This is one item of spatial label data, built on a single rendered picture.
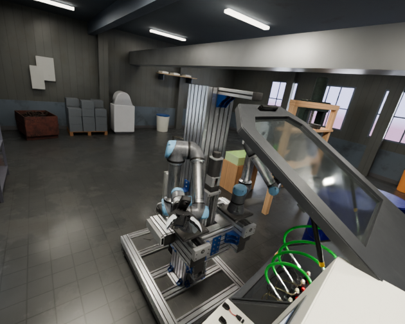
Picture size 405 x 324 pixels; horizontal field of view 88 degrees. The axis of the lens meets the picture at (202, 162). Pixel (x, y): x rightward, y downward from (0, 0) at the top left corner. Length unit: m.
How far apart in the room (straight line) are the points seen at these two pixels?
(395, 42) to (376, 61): 0.20
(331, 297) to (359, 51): 2.73
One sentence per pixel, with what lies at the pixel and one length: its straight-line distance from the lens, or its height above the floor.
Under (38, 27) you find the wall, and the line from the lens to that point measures 8.63.
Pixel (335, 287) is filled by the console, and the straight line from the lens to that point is 0.77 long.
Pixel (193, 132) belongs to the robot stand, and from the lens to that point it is 1.62.
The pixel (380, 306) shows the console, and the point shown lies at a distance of 0.81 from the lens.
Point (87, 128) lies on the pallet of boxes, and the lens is 7.92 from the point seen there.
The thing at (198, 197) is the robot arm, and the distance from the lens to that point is 1.23.
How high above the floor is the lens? 2.03
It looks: 20 degrees down
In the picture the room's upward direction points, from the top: 8 degrees clockwise
